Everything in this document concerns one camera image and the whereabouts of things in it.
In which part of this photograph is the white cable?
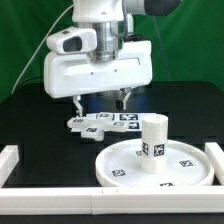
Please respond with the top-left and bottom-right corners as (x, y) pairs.
(11, 4), (75, 95)

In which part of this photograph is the white cross table base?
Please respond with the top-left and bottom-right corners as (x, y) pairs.
(67, 112), (129, 141)

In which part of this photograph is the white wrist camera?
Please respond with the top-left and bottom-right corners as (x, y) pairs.
(46, 27), (97, 54)

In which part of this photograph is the white left fence bar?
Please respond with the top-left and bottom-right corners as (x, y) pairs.
(0, 145), (19, 188)

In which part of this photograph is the white round table top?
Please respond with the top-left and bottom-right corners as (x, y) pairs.
(95, 139), (214, 187)

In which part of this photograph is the white marker sheet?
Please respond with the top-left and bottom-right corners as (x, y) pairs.
(73, 112), (162, 132)

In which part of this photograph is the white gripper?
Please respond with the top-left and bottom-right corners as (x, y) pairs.
(44, 41), (152, 117)

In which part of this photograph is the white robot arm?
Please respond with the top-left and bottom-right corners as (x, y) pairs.
(44, 0), (182, 115)

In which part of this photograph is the white right fence bar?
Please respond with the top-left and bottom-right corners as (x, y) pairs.
(205, 142), (224, 186)

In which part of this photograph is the white fence bar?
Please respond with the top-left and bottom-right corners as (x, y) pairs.
(0, 145), (19, 188)
(205, 142), (224, 186)
(0, 186), (224, 215)

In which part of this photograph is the black cable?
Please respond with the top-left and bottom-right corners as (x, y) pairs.
(15, 75), (46, 90)

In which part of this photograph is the white front fence bar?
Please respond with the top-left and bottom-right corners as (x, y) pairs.
(0, 186), (224, 215)

